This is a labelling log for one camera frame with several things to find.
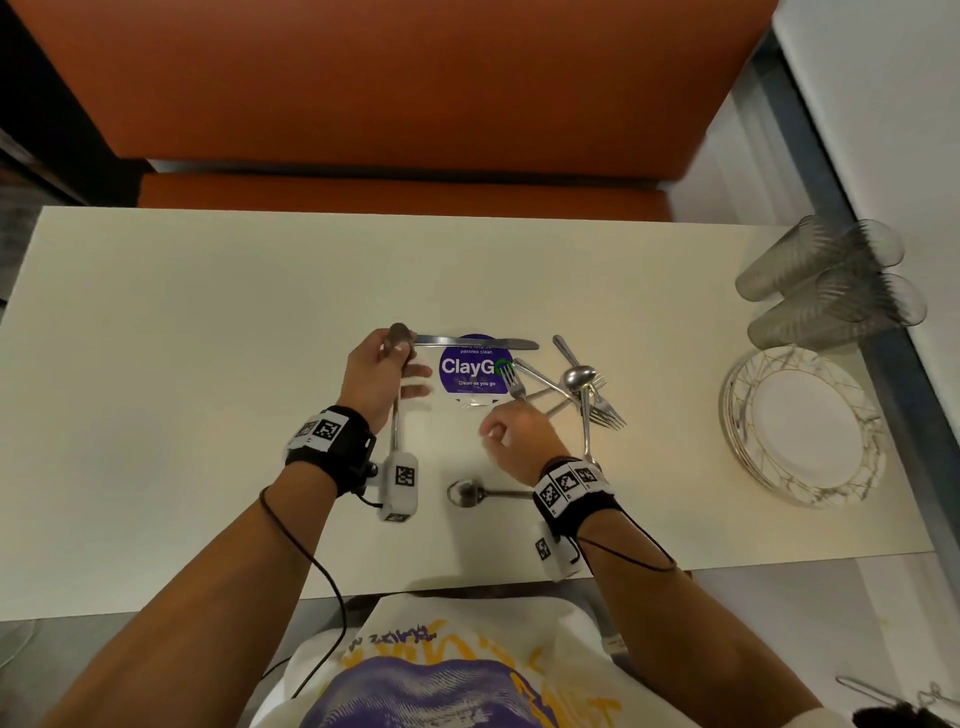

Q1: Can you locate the round purple sticker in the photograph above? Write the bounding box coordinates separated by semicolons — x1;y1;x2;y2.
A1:
438;334;517;396

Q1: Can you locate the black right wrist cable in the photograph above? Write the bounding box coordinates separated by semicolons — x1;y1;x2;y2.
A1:
573;504;679;574

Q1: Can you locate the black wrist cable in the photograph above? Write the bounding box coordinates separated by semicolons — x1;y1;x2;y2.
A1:
573;504;679;574
258;486;349;700

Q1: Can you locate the white shirt with purple print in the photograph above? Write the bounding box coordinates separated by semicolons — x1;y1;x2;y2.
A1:
247;591;680;728

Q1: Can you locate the person's left hand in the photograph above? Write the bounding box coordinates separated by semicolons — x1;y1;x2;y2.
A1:
339;326;434;436

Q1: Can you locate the person's right forearm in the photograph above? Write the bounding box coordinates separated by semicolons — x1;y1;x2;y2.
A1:
573;506;830;728

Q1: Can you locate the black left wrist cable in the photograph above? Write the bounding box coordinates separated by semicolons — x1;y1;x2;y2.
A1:
258;486;349;700

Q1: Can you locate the black left wristband with markers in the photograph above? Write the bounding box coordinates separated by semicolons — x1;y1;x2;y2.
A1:
283;405;378;498

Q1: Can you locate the black right wristband with markers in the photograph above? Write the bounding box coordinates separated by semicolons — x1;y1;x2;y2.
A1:
531;457;625;538

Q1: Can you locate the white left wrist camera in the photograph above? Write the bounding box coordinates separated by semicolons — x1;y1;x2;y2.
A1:
377;450;420;523

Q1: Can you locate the long-handled metal spoon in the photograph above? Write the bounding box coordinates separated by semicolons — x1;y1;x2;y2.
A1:
381;322;416;460

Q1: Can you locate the orange bench backrest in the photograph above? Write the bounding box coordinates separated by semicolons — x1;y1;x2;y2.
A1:
7;0;781;180

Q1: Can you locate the grey metal window frame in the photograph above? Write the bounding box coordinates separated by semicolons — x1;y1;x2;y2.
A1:
731;28;960;530

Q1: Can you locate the thin metal wire frame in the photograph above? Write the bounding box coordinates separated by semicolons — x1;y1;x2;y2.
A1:
834;674;960;728

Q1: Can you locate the metal table knife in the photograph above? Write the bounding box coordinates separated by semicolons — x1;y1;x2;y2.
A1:
411;335;540;351

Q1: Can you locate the person's left forearm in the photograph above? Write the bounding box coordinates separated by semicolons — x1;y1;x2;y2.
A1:
41;459;339;728

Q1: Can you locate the metal fork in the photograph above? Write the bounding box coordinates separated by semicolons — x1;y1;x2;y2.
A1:
552;334;628;432
525;373;609;421
502;357;580;406

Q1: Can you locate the orange bench seat cushion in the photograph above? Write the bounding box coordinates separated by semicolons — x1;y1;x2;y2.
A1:
137;159;672;224

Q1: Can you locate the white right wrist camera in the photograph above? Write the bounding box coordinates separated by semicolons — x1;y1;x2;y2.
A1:
533;520;595;582

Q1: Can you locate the black wristband with markers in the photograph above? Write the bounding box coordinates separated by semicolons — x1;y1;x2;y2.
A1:
283;405;378;498
531;457;625;538

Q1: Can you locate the stack of white gold-patterned plates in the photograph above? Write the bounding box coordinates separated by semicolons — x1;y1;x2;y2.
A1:
719;345;889;510

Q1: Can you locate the person's right hand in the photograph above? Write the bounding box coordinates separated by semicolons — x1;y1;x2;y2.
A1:
478;400;573;486

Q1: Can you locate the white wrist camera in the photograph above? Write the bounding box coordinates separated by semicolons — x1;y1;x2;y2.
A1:
533;520;595;582
377;450;420;523

